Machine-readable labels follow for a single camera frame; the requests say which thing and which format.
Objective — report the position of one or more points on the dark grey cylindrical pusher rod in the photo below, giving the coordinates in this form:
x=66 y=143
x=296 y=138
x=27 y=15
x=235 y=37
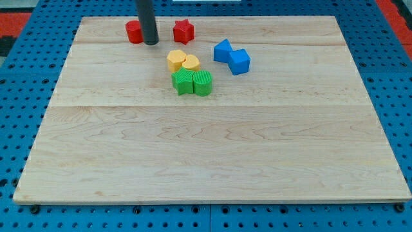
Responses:
x=146 y=16

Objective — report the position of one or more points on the red cylinder block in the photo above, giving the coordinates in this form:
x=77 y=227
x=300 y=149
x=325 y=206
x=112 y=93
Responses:
x=134 y=32

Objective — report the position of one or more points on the red star block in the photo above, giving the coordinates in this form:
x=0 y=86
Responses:
x=183 y=31

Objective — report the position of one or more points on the yellow hexagon block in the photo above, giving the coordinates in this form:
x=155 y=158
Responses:
x=175 y=58

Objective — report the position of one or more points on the yellow heart block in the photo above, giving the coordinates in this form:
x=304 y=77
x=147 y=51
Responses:
x=191 y=62

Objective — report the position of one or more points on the green star block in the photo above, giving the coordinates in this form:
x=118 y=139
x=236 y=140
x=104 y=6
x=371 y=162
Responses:
x=182 y=81

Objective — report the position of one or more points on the blue triangle block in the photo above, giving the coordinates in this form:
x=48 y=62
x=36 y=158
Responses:
x=221 y=51

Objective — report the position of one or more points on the green cylinder block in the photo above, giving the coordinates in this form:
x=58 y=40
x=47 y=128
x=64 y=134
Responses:
x=202 y=83

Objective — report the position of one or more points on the blue cube block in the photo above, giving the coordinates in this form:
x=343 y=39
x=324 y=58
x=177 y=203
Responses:
x=239 y=61

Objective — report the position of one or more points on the light wooden board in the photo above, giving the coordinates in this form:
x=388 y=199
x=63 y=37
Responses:
x=298 y=128

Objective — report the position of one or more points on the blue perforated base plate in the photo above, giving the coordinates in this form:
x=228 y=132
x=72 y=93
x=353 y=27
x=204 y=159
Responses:
x=31 y=69

